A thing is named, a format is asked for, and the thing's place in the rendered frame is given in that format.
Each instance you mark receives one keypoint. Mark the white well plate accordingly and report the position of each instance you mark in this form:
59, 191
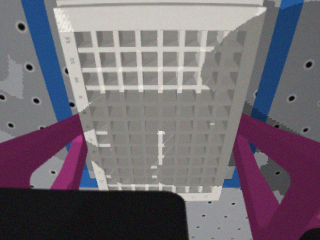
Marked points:
162, 103

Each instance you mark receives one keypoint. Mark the blue tape rectangle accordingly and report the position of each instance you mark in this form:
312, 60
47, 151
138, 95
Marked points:
37, 20

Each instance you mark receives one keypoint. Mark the grey perforated base plate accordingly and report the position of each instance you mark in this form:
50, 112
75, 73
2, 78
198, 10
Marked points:
25, 107

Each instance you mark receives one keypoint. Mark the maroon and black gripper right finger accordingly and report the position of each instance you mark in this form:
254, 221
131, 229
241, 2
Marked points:
299, 210

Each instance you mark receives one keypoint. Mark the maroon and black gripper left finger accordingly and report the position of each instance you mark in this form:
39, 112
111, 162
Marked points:
21, 156

